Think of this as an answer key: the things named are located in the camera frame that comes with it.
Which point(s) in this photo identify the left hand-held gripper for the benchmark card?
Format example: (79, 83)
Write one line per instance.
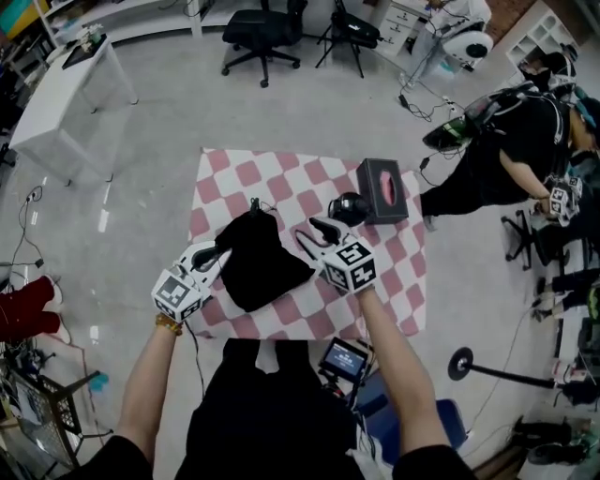
(175, 295)

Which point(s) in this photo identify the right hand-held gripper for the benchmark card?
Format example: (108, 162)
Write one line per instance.
(349, 267)

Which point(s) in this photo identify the person's left forearm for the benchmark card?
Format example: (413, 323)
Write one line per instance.
(145, 394)

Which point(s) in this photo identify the person's right forearm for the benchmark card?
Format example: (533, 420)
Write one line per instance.
(403, 375)

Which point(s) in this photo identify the black tissue box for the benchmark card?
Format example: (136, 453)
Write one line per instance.
(375, 201)

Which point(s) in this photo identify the pink white checkered tablecloth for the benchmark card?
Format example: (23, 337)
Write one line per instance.
(262, 173)

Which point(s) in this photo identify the small black monitor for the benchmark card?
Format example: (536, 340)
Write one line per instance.
(344, 360)

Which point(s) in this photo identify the person's black clothing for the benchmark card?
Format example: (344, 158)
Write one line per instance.
(267, 417)

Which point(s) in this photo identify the small cyan object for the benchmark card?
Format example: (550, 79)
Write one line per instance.
(98, 382)

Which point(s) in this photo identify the black green backpack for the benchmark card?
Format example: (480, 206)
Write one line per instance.
(450, 133)

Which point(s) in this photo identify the black round-base stand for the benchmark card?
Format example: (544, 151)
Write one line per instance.
(460, 363)

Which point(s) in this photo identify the white power strip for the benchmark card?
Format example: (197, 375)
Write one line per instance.
(450, 104)

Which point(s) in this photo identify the black lattice side table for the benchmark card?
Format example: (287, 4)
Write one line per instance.
(65, 412)

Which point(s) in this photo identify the blue chair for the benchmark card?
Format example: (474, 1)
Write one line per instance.
(422, 422)

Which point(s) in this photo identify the black folding chair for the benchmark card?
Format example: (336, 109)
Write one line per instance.
(349, 28)

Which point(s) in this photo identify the black office chair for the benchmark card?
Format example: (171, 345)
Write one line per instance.
(262, 33)

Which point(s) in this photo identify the white table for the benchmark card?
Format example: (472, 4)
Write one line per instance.
(51, 112)

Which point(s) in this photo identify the white round backpack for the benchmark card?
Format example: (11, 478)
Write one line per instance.
(471, 47)

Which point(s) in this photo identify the black tray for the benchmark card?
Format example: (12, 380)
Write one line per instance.
(84, 54)

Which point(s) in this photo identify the white shelving unit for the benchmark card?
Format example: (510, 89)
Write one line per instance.
(140, 19)

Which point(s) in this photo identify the small potted plant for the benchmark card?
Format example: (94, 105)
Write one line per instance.
(90, 38)

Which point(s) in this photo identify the white cubby cabinet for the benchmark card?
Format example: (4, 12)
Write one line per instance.
(544, 33)

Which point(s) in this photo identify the wall display screen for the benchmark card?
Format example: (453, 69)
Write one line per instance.
(21, 16)

